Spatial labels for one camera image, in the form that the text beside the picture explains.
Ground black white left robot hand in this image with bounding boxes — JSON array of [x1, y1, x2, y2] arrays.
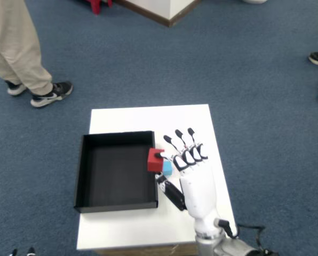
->
[[11, 247, 36, 256]]

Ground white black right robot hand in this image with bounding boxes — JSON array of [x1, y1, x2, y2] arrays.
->
[[154, 127, 226, 236]]

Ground small red cube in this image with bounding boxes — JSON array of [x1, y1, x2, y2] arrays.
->
[[147, 148, 165, 173]]

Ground small blue cube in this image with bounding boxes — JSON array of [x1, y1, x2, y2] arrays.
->
[[162, 159, 173, 177]]

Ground black open cardboard box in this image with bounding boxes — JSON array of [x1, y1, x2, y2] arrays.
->
[[73, 130, 159, 214]]

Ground black white sneaker with swoosh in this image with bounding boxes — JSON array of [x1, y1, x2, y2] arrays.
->
[[30, 81, 74, 108]]

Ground white plinth with brown baseboard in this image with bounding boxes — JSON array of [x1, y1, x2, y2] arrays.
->
[[113, 0, 202, 27]]

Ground beige trousers of person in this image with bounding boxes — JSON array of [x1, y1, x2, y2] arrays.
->
[[0, 0, 54, 96]]

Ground red stool leg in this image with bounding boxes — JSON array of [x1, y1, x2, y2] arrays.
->
[[85, 0, 114, 15]]

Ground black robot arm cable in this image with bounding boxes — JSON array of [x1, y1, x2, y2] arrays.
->
[[214, 218, 279, 256]]

